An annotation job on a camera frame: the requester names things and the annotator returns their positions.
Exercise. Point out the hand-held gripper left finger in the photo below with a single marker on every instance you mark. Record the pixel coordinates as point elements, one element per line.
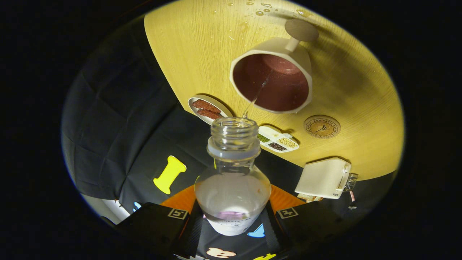
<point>193,233</point>

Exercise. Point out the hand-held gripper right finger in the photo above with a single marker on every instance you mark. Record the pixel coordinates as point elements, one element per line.
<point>272,233</point>

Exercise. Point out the clear plastic juice bottle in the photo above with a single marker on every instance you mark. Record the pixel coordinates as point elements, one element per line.
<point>232,195</point>

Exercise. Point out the beige cup with pink inside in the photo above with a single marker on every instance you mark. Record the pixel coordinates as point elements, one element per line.
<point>274,86</point>

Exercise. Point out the toast slice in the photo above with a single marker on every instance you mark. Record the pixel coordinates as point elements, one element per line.
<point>318,198</point>
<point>305,197</point>

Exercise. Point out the white toaster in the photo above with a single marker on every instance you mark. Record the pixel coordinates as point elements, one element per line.
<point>321,178</point>

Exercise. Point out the pink straw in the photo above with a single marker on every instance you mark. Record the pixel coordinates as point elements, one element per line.
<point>351,196</point>

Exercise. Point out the white divided seed dish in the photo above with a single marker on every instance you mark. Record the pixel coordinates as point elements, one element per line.
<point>278,139</point>

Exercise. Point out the red meat piece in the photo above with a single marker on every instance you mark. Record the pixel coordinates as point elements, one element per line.
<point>205,105</point>
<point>209,114</point>

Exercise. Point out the round white plate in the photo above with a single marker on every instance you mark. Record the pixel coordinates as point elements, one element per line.
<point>224,111</point>

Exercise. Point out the black backdrop cloth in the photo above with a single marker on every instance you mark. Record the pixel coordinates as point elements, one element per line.
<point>119,126</point>

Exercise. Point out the wooden table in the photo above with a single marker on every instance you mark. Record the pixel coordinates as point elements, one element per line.
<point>195,54</point>

